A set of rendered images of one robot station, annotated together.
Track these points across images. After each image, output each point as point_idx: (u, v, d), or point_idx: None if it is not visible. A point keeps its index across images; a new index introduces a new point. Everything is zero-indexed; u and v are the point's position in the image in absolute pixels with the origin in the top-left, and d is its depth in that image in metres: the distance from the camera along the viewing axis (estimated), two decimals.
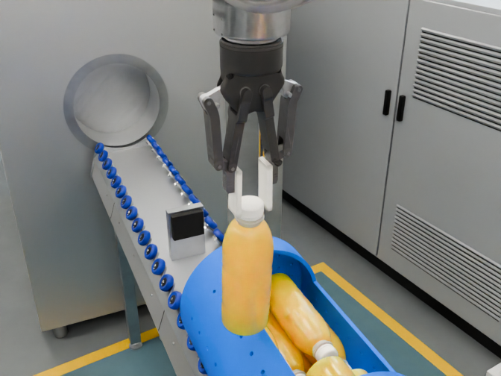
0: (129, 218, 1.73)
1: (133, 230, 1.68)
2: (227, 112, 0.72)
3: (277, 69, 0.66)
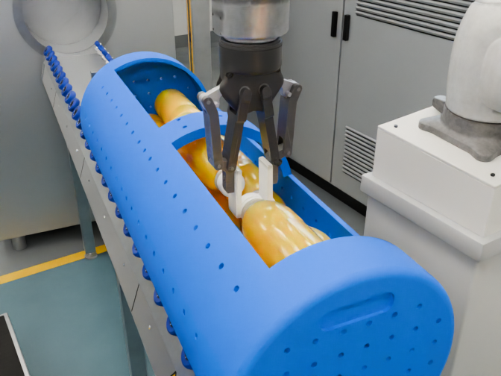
0: (63, 93, 1.83)
1: (65, 102, 1.78)
2: (227, 112, 0.72)
3: (276, 69, 0.66)
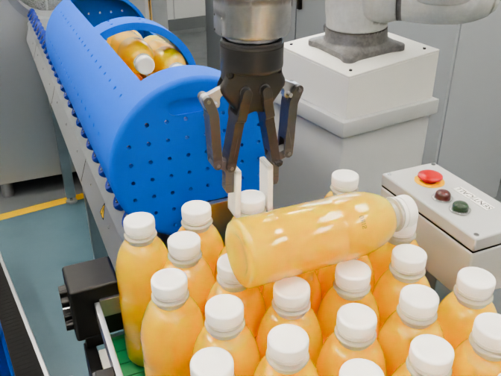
0: (41, 42, 2.15)
1: (42, 47, 2.10)
2: (227, 112, 0.72)
3: (277, 69, 0.66)
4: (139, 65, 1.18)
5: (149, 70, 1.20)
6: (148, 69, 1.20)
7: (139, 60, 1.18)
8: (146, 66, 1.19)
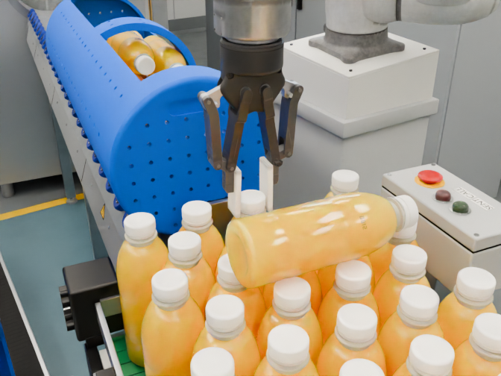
0: (41, 42, 2.15)
1: (42, 48, 2.10)
2: (227, 111, 0.72)
3: (277, 69, 0.66)
4: (139, 65, 1.18)
5: (149, 70, 1.20)
6: (148, 70, 1.20)
7: (139, 60, 1.18)
8: (147, 66, 1.19)
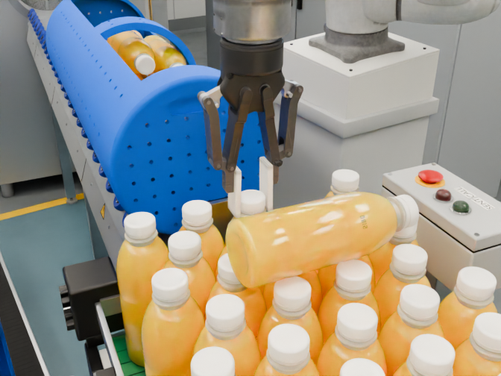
0: (41, 42, 2.15)
1: (42, 47, 2.10)
2: (227, 112, 0.72)
3: (277, 69, 0.66)
4: (140, 65, 1.18)
5: (150, 70, 1.20)
6: (148, 69, 1.20)
7: (139, 60, 1.18)
8: (147, 66, 1.19)
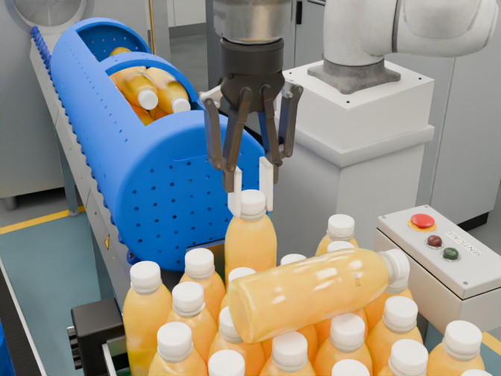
0: (45, 62, 2.19)
1: (45, 68, 2.14)
2: (227, 112, 0.72)
3: (277, 69, 0.66)
4: (143, 101, 1.22)
5: (152, 105, 1.23)
6: (151, 104, 1.23)
7: (143, 95, 1.22)
8: (150, 101, 1.23)
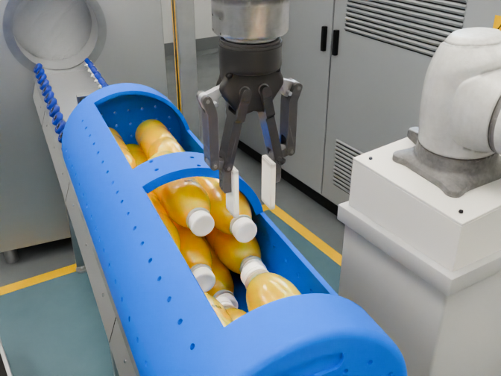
0: (51, 115, 1.85)
1: (52, 124, 1.80)
2: (226, 111, 0.72)
3: (276, 69, 0.66)
4: (194, 226, 0.88)
5: (207, 230, 0.90)
6: (206, 230, 0.89)
7: (194, 220, 0.88)
8: (203, 227, 0.89)
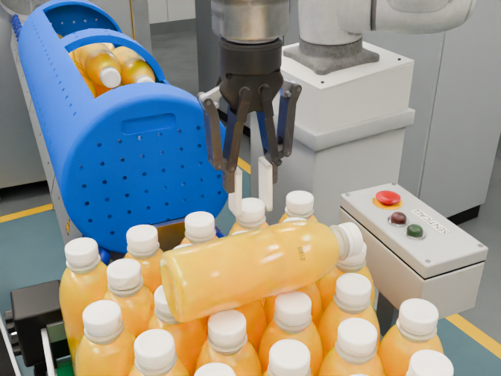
0: None
1: None
2: (227, 112, 0.72)
3: (276, 69, 0.66)
4: (105, 78, 1.16)
5: (115, 83, 1.18)
6: (114, 83, 1.18)
7: (104, 73, 1.16)
8: (112, 80, 1.17)
